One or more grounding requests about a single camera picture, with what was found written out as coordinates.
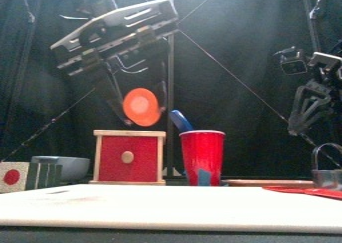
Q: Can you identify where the blue-grey bowl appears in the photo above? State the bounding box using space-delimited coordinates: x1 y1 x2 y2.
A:
30 155 93 183

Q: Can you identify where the blue plastic utensil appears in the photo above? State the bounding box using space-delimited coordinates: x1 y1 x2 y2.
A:
169 109 195 133

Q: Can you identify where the red wooden drawer box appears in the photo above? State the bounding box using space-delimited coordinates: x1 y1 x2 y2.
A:
89 129 167 187

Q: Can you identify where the red plastic cup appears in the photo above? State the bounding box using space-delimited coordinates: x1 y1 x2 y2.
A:
178 129 228 187

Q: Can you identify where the flat wooden board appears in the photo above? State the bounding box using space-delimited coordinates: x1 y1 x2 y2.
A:
221 178 316 188

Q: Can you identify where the red plate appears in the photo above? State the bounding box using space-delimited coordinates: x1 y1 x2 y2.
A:
262 185 342 201

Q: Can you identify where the green striped block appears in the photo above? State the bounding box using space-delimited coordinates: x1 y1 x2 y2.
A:
24 162 65 191

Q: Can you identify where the white cutting board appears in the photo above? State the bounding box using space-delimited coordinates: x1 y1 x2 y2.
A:
0 183 342 235

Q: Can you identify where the white block with red dot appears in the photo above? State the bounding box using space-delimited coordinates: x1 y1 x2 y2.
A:
0 161 31 194

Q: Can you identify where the vertical metal frame pole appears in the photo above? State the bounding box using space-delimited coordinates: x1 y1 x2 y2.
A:
165 0 177 179

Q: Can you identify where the metal cup with handle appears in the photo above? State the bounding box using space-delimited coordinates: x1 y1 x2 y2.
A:
310 142 342 191

